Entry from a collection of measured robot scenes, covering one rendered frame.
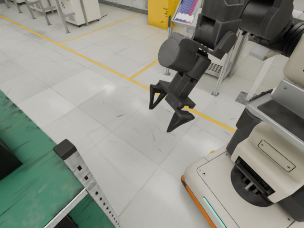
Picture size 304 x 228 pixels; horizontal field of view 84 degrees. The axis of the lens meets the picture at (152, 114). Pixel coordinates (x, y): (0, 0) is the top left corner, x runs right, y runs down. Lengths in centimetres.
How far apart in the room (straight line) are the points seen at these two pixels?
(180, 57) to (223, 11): 11
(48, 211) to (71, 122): 157
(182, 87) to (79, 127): 159
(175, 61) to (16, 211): 47
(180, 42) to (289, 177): 60
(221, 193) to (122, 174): 77
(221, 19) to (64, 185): 50
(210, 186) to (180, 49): 99
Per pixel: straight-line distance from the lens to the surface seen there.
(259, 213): 127
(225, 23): 39
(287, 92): 59
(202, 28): 42
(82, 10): 442
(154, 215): 140
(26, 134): 65
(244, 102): 230
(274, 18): 49
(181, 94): 42
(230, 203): 122
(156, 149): 160
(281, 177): 75
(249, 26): 51
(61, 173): 51
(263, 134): 72
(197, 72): 41
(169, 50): 36
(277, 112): 57
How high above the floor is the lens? 137
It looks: 46 degrees down
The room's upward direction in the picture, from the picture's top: straight up
